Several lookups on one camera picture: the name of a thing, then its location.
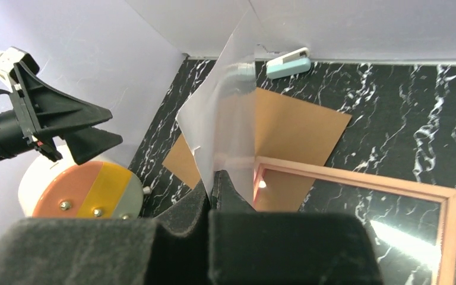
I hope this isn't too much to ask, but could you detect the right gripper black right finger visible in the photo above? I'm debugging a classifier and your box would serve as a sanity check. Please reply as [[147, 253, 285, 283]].
[[208, 170, 384, 284]]

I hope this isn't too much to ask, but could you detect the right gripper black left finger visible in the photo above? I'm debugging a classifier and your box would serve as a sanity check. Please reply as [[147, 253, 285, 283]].
[[0, 183, 211, 284]]

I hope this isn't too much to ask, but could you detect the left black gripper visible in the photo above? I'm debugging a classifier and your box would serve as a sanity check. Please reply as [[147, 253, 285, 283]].
[[0, 62, 123, 165]]

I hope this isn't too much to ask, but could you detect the brown cardboard backing board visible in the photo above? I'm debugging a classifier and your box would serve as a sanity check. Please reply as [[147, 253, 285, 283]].
[[161, 87, 353, 213]]

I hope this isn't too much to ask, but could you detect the landscape photo print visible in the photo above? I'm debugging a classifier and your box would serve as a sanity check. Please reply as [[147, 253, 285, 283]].
[[176, 9, 257, 204]]

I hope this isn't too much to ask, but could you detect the pink picture frame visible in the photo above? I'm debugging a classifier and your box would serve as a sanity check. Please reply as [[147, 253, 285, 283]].
[[254, 157, 456, 284]]

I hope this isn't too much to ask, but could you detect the white cylinder container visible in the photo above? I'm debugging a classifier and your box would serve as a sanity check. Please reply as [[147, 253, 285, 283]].
[[18, 145, 152, 220]]

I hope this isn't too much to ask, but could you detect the light blue stapler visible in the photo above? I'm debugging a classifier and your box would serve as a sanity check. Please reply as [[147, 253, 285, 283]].
[[265, 47, 312, 80]]

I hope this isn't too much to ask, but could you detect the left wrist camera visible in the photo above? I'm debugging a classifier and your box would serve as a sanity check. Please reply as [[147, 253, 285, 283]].
[[0, 46, 40, 90]]

